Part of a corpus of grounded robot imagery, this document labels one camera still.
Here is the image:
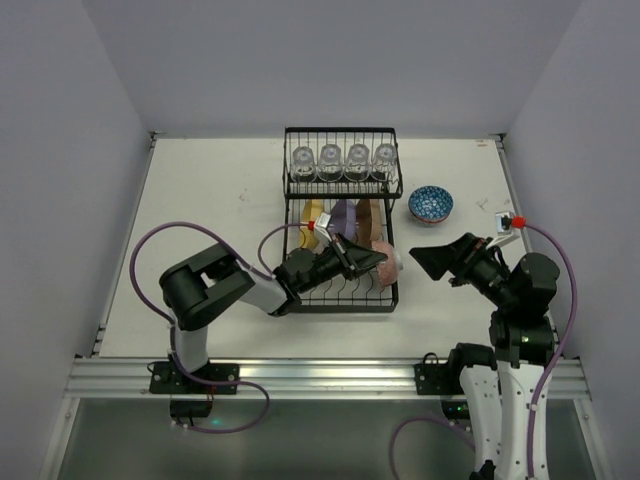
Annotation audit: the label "pink floral patterned bowl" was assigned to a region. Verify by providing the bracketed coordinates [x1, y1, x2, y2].
[371, 240, 404, 288]

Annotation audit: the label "purple square plate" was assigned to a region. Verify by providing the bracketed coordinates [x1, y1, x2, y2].
[329, 199, 357, 241]

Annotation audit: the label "blue patterned bowl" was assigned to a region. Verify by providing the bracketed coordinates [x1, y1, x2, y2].
[408, 185, 454, 225]

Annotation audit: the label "yellow square panda plate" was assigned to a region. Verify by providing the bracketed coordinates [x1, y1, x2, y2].
[299, 199, 324, 250]

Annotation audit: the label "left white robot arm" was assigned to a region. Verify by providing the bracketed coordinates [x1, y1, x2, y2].
[159, 234, 399, 373]

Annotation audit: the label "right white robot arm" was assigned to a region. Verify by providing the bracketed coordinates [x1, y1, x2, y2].
[410, 233, 560, 479]

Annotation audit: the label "brown square plate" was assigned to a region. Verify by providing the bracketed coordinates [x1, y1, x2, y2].
[356, 198, 382, 247]

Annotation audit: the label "clear drinking glass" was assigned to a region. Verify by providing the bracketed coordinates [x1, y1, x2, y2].
[290, 146, 316, 183]
[371, 143, 397, 181]
[317, 144, 343, 182]
[344, 143, 369, 182]

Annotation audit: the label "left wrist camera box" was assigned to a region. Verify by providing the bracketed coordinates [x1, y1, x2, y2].
[307, 213, 332, 243]

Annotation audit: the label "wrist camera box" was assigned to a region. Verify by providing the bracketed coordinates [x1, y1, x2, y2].
[487, 211, 526, 249]
[307, 213, 332, 243]

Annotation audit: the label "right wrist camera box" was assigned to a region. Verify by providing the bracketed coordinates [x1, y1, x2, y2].
[487, 211, 526, 249]

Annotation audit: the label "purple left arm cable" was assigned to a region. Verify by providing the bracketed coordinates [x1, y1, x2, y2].
[133, 219, 321, 434]

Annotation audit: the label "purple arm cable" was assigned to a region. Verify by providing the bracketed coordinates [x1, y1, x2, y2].
[389, 219, 579, 480]
[133, 219, 321, 434]

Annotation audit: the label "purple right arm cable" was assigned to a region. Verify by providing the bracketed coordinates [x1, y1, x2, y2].
[389, 219, 579, 480]

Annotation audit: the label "black wire dish rack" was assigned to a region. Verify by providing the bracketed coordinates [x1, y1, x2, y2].
[282, 127, 403, 314]

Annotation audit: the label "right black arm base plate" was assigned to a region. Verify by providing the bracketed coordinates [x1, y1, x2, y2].
[413, 350, 463, 396]

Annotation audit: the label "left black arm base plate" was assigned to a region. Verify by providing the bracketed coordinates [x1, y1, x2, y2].
[147, 360, 240, 395]

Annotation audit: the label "aluminium mounting rail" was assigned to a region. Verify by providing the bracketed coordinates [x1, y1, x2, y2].
[64, 357, 591, 401]

